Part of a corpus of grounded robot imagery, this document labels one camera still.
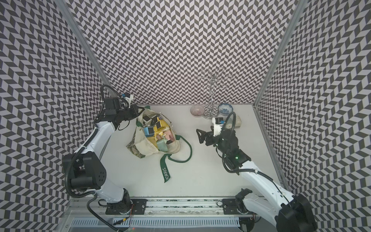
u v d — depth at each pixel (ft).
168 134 3.07
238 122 3.23
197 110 3.67
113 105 2.16
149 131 2.75
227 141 1.86
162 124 2.92
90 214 2.08
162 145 2.88
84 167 1.44
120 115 2.31
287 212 1.26
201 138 2.25
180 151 2.92
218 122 2.10
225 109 3.68
